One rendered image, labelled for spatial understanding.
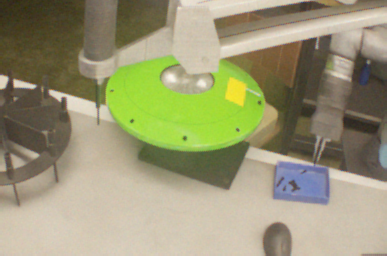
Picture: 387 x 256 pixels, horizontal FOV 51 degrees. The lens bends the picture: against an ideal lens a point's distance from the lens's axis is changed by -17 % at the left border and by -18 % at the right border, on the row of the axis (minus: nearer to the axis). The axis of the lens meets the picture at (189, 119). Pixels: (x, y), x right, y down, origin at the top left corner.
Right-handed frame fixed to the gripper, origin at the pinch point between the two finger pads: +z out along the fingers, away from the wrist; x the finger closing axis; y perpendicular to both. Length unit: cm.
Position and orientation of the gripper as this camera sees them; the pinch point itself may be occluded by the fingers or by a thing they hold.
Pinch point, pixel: (314, 162)
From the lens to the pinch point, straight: 99.3
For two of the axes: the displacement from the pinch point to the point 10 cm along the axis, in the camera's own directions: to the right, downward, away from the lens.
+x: 9.4, 2.7, -1.9
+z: -2.3, 9.5, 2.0
